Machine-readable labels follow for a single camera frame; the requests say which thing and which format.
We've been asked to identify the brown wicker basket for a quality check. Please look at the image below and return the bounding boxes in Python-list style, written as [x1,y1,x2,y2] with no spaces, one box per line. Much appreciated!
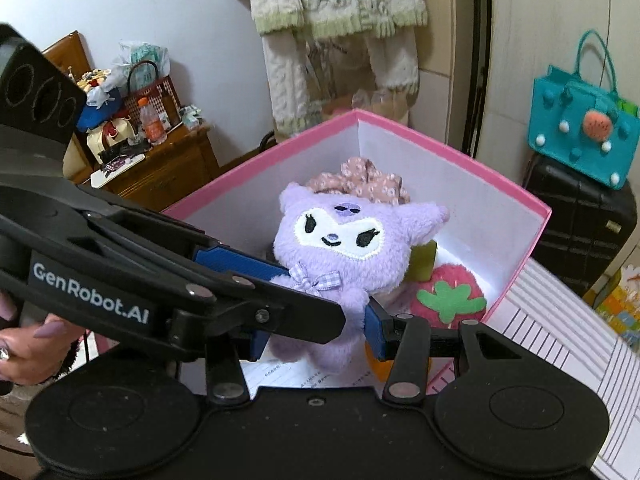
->
[122,60,181,129]

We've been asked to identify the blue flower bouquet box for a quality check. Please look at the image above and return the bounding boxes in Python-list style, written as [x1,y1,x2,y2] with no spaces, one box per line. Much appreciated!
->
[77,66,126,132]

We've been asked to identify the cream green knitted cardigan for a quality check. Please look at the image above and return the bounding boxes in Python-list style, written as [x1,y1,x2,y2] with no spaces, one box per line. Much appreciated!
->
[248,0,427,138]

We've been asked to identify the pink cardboard box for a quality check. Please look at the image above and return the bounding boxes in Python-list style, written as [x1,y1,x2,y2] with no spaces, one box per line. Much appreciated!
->
[167,112,550,312]

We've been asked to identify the purple Kuromi plush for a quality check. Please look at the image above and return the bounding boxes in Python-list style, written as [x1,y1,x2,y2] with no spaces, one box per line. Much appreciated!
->
[269,182,449,374]

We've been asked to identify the black suitcase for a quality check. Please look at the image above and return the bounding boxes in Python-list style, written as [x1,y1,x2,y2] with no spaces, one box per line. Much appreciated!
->
[523,154,638,296]

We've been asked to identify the left hand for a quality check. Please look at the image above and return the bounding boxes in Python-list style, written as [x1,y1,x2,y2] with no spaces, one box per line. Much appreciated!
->
[1,313,85,386]

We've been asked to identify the red strawberry plush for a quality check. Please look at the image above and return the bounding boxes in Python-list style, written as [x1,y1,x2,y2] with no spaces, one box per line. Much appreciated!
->
[410,263,487,330]

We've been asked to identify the wooden nightstand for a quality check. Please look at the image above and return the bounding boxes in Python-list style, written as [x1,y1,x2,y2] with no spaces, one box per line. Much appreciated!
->
[74,123,222,214]

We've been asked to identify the teal felt handbag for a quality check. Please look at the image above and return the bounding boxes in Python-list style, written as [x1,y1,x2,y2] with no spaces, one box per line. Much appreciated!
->
[527,29,639,190]

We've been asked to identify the orange drink bottle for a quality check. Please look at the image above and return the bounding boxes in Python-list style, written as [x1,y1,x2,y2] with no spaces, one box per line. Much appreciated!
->
[138,96,167,145]

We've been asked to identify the printed paper sheet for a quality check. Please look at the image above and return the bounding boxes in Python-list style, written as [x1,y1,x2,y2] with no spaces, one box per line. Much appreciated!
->
[241,348,382,398]

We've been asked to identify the orange plush fruit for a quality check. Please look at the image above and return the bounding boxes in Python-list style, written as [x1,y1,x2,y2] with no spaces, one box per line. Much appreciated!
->
[364,341,394,382]

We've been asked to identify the green plush fruit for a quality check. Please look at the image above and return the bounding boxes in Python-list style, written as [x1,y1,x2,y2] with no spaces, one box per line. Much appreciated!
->
[404,240,437,283]

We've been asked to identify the white brown round plush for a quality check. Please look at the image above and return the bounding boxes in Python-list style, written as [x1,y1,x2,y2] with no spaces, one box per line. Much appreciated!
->
[265,244,279,263]

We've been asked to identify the pink floral fabric cap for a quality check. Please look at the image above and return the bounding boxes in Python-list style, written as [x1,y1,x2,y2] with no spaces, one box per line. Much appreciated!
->
[305,157,411,206]

